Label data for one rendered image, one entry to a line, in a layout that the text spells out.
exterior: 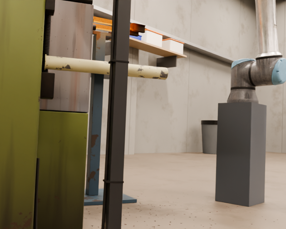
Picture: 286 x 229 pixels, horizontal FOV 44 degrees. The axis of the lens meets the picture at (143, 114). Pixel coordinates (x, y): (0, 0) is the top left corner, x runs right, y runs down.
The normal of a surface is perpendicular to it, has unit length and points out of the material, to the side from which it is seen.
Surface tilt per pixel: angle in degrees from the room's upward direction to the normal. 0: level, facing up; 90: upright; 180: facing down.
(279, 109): 90
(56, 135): 90
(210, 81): 90
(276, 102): 90
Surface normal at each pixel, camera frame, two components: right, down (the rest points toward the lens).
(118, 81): 0.31, -0.04
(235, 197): -0.66, -0.07
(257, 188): 0.75, 0.00
